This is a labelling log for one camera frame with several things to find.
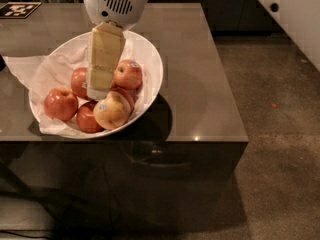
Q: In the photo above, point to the red apple top right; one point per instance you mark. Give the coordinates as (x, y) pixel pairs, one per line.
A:
(128, 74)

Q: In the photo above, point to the black white fiducial marker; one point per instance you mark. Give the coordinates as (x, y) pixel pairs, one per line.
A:
(18, 10)

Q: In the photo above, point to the red apple far left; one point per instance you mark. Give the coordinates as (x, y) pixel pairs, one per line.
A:
(60, 103)

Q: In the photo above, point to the red apple with sticker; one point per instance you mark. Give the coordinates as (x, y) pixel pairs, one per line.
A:
(78, 83)

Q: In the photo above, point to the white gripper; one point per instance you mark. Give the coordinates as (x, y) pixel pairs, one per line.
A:
(115, 5)

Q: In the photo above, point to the white paper napkin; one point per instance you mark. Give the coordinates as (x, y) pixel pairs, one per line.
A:
(40, 70)

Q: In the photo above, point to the white bowl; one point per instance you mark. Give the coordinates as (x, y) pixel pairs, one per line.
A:
(151, 67)

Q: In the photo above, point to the yellow-red apple front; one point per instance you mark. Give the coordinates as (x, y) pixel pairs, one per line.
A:
(113, 111)

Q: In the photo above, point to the red apple behind yellow one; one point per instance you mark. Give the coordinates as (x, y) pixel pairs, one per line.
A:
(126, 95)

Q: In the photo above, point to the dark red apple bottom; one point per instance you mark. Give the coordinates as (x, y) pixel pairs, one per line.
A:
(85, 118)

